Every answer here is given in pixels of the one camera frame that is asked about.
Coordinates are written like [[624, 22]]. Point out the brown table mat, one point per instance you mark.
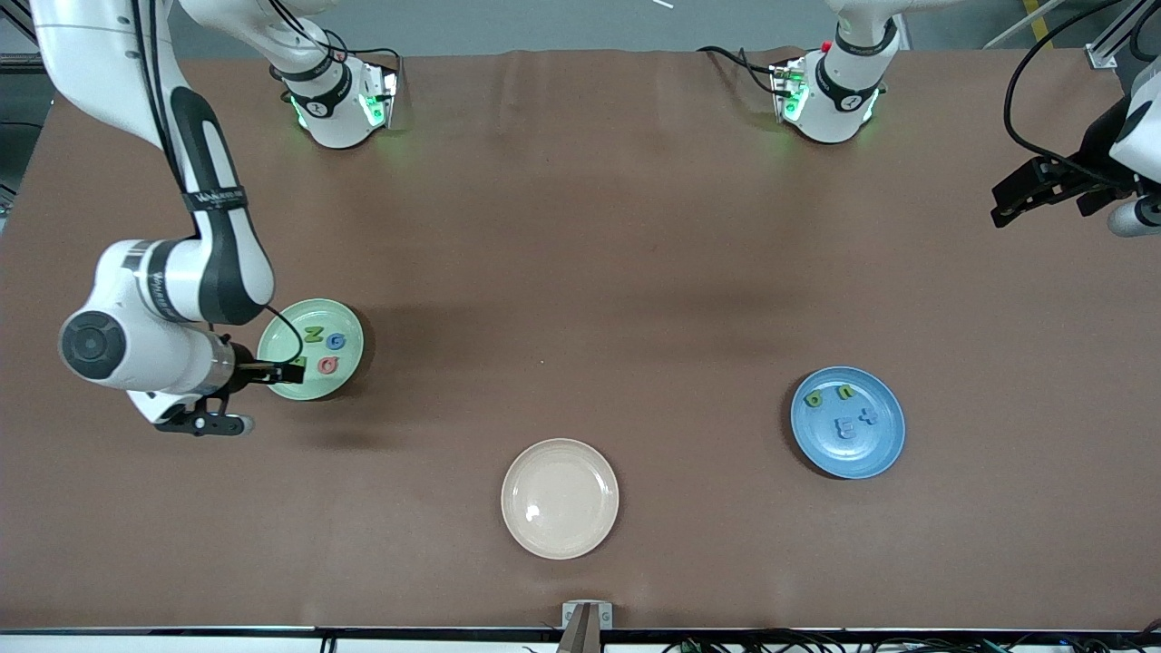
[[580, 181]]

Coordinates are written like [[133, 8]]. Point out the blue capital letter G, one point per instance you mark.
[[336, 341]]

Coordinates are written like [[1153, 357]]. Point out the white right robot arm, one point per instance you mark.
[[100, 54]]

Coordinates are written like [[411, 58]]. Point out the metal table edge bracket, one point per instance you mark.
[[606, 617]]

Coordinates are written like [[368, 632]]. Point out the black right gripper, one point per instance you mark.
[[243, 366]]

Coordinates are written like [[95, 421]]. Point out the beige plate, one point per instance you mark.
[[560, 499]]

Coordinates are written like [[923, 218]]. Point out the black right camera mount bracket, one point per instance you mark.
[[195, 424]]

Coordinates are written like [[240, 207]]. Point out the blue plate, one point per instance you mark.
[[843, 458]]

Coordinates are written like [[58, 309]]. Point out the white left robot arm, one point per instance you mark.
[[843, 100]]

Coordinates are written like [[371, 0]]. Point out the blue small letter m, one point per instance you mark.
[[847, 427]]

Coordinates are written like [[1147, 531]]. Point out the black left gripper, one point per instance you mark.
[[1095, 166]]

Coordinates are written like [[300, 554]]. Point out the green capital letter N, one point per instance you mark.
[[313, 335]]

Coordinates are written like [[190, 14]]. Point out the black table edge strip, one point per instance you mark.
[[181, 630]]

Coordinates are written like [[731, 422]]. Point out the green plate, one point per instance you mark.
[[337, 313]]

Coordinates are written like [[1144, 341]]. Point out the red capital letter Q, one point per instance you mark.
[[328, 365]]

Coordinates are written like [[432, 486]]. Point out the tan post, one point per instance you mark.
[[580, 635]]

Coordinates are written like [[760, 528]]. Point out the green capital letter B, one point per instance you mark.
[[302, 371]]

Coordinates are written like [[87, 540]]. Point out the aluminium frame profile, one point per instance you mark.
[[1102, 54]]

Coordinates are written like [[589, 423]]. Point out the green small letter q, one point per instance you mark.
[[814, 397]]

